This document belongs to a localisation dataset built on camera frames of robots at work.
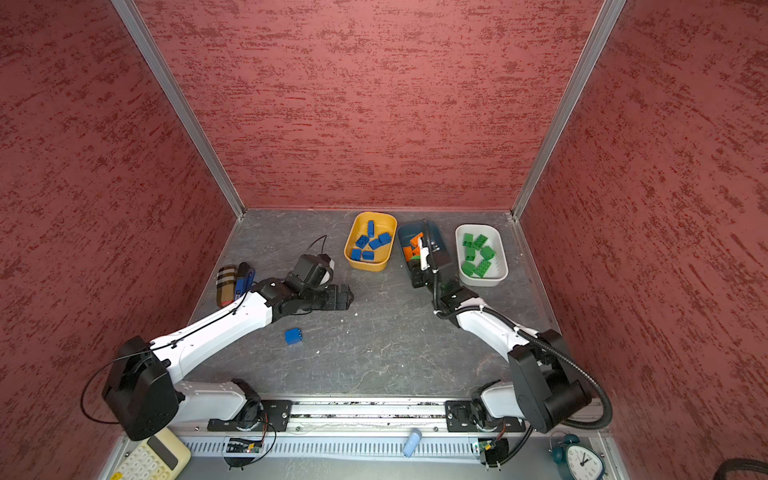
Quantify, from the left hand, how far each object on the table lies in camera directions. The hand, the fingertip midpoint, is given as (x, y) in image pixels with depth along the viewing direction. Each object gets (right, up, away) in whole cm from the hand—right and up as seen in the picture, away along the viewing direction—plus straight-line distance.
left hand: (338, 303), depth 83 cm
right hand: (+22, +10, +6) cm, 25 cm away
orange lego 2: (+21, +13, +25) cm, 35 cm away
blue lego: (+8, +16, +27) cm, 33 cm away
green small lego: (+44, +18, +27) cm, 55 cm away
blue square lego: (+13, +18, +27) cm, 35 cm away
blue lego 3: (-15, -11, +5) cm, 19 cm away
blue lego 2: (+2, +12, +26) cm, 29 cm away
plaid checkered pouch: (-40, +5, +15) cm, 43 cm away
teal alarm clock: (+58, -32, -17) cm, 69 cm away
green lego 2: (+50, +13, +22) cm, 56 cm away
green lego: (+48, +17, +27) cm, 58 cm away
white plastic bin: (+53, +7, +20) cm, 57 cm away
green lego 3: (+44, +13, +23) cm, 51 cm away
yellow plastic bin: (+7, +18, +28) cm, 34 cm away
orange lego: (+24, +17, +27) cm, 40 cm away
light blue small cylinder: (+20, -30, -14) cm, 39 cm away
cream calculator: (-38, -33, -15) cm, 52 cm away
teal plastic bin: (+28, +14, -8) cm, 33 cm away
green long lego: (+47, +8, +20) cm, 52 cm away
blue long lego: (+7, +22, +34) cm, 41 cm away
